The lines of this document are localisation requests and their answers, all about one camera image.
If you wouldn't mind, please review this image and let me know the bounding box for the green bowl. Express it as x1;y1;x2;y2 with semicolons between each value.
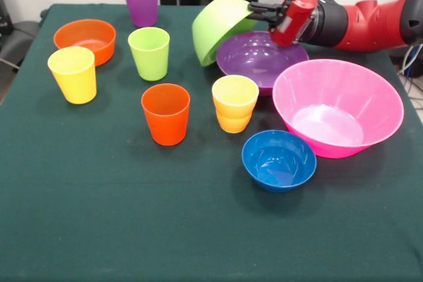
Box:
192;0;258;67

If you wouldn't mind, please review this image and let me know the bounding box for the purple bowl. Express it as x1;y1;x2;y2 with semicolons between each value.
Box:
215;30;310;97

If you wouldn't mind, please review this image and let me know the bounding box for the tall yellow cup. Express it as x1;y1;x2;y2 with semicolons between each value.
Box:
47;46;98;105

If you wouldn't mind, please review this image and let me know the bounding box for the dark green tablecloth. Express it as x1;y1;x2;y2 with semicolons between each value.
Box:
0;3;423;282

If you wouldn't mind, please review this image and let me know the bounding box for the orange cup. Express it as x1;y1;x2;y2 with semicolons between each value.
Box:
141;83;191;147

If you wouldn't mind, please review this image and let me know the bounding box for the bundle of cables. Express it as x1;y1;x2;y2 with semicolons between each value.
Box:
398;42;423;110

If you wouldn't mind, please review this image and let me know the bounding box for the pink bowl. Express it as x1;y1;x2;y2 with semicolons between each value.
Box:
272;58;405;159

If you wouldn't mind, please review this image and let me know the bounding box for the yellow ribbed cup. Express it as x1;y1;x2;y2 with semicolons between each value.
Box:
211;74;260;133

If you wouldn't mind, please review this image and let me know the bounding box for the purple cup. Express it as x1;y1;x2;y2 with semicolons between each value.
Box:
122;0;159;28

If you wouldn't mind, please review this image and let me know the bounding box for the blue bowl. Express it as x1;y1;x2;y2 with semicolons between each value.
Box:
241;129;318;194

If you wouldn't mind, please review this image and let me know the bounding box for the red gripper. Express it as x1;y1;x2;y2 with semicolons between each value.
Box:
247;0;319;48

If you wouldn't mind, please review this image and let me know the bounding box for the green cup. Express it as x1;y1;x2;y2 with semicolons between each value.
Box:
128;26;171;82

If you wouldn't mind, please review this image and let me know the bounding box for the orange bowl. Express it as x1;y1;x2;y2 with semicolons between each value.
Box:
53;18;117;67

